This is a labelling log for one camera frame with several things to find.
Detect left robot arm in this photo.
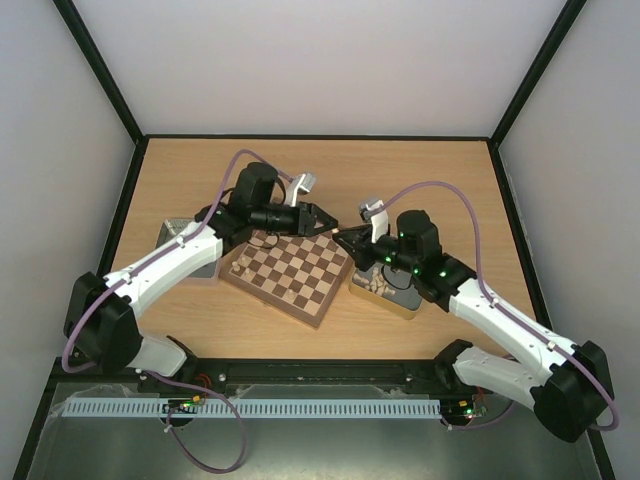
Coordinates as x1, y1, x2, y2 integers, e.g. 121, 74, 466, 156
62, 162, 338, 377

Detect black aluminium frame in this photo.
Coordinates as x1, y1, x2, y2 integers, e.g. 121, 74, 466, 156
12, 0, 617, 480

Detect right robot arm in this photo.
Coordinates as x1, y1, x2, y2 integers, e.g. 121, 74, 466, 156
332, 210, 614, 443

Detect gold tin tray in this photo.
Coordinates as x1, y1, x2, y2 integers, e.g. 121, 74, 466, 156
348, 263, 423, 320

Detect pink tin tray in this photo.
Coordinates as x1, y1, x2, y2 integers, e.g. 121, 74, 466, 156
157, 216, 221, 287

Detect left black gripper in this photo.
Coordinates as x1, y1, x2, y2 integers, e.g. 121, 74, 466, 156
252, 202, 339, 239

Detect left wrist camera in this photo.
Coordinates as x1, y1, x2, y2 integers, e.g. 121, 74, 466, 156
284, 172, 316, 207

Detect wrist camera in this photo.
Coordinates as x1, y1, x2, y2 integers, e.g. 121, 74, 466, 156
359, 197, 389, 244
284, 172, 316, 207

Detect purple cable loop front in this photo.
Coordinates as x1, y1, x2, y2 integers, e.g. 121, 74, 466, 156
164, 378, 249, 472

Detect light blue cable duct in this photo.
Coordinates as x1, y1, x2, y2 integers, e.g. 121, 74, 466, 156
61, 397, 441, 420

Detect wooden chess board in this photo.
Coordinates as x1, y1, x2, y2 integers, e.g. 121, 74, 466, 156
219, 231, 353, 329

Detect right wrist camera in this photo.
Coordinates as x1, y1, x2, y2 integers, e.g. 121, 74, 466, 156
359, 197, 389, 244

